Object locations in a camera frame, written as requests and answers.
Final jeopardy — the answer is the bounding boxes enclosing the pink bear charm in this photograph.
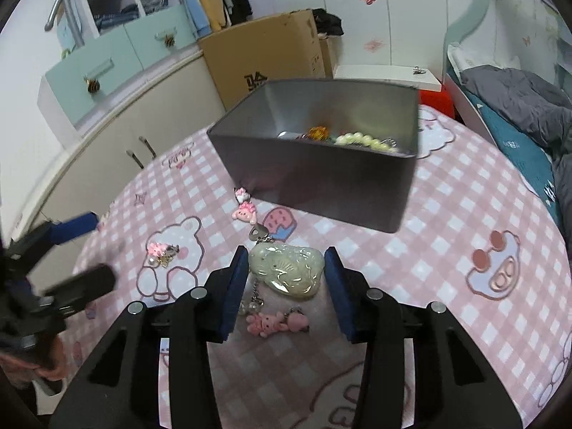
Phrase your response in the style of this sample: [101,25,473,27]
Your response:
[246,309,309,338]

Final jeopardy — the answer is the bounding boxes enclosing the pink bow hair clip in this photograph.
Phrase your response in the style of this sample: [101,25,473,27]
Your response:
[147,242,180,268]

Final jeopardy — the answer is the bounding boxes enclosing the green jade pendant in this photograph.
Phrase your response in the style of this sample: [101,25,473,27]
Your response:
[248,242,325,299]

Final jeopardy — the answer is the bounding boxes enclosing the cream bead bracelet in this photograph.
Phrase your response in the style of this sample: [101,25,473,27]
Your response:
[333,130,399,153]

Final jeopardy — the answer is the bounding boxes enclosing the person left hand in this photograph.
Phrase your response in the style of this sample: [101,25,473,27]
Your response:
[1,336,67,389]

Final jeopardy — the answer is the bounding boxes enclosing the pink checkered tablecloth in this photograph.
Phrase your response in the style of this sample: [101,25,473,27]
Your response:
[64,108,571,428]

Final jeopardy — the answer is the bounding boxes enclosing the teal drawer cabinet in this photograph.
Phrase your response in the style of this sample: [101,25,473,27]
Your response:
[38,5,198,147]

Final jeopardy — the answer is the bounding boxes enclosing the grey metal tin box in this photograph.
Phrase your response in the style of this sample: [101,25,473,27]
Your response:
[207,79,419,233]

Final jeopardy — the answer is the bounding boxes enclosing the cream lower cabinet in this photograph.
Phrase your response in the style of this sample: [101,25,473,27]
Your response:
[1,50,224,240]

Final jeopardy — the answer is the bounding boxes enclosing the teal bed sheet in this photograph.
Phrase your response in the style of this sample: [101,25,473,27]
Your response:
[462,87,563,231]

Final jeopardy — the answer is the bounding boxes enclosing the red storage bench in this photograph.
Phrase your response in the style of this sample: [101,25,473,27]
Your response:
[419,87,456,118]

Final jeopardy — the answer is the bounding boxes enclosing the metal stair handrail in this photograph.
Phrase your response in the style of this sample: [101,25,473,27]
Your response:
[44,0,84,48]

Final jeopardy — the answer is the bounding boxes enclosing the grey duvet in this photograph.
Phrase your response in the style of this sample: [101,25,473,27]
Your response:
[460,65,571,235]

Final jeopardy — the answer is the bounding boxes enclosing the tall cardboard box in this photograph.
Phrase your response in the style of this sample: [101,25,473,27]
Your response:
[200,10,326,109]

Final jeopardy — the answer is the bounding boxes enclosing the white wardrobe doors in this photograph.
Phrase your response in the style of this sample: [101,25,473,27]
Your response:
[232,0,479,68]

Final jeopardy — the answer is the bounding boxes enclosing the teal bunk bed frame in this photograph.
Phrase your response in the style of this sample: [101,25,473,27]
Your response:
[442,0,572,135]

